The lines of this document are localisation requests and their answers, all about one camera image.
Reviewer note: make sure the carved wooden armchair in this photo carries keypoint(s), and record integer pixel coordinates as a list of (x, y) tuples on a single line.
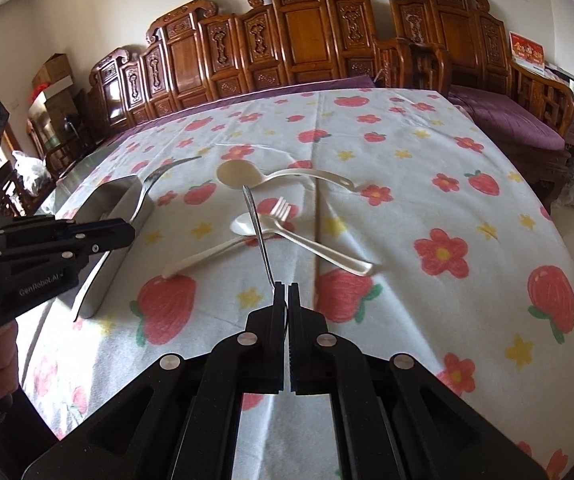
[(457, 25)]

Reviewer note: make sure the red desk calendar card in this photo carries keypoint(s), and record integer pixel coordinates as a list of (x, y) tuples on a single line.
[(527, 47)]

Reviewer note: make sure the carved wooden sofa bench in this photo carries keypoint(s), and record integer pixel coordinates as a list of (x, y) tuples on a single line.
[(302, 25)]

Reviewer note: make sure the clear plastic bag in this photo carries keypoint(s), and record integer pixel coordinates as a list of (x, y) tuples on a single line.
[(29, 172)]

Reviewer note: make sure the purple armchair cushion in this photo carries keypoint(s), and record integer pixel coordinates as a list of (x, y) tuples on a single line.
[(507, 116)]

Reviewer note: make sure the rectangular metal tray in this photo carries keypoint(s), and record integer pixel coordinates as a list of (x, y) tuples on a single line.
[(102, 285)]

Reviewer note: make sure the flat white box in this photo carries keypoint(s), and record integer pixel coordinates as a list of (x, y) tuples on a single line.
[(49, 95)]

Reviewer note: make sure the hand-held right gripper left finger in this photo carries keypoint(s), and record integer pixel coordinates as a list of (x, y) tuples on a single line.
[(279, 340)]

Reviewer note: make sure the cream plastic fork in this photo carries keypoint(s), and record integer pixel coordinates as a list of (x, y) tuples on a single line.
[(279, 210)]

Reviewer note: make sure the brown cardboard box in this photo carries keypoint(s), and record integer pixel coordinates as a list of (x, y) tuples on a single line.
[(53, 71)]

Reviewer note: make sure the large dark cardboard box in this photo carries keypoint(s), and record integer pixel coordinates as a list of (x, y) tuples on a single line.
[(67, 110)]

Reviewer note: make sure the long purple sofa cushion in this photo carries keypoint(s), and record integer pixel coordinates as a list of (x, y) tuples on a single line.
[(347, 83)]

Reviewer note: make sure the strawberry flower printed tablecloth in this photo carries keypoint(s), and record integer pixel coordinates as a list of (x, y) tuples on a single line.
[(417, 185)]

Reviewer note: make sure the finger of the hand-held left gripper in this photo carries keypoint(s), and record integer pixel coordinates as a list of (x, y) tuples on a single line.
[(97, 226), (112, 242)]

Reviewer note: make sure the large cream plastic spoon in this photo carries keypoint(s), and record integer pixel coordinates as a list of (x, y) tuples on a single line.
[(237, 172)]

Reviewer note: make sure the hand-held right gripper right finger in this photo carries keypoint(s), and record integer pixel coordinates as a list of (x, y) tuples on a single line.
[(297, 350)]

